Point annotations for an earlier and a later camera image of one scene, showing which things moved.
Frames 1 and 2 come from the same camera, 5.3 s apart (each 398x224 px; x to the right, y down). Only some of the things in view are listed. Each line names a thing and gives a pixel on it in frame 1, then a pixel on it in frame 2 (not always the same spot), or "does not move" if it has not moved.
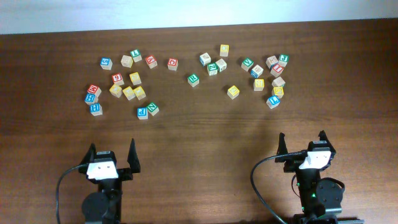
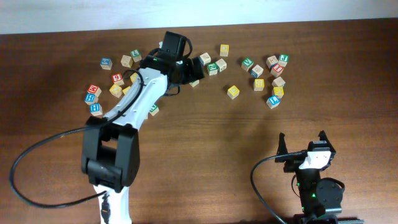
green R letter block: [193, 80] does not move
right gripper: [293, 162] does not move
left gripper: [126, 174] to [189, 64]
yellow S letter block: [259, 84] does not move
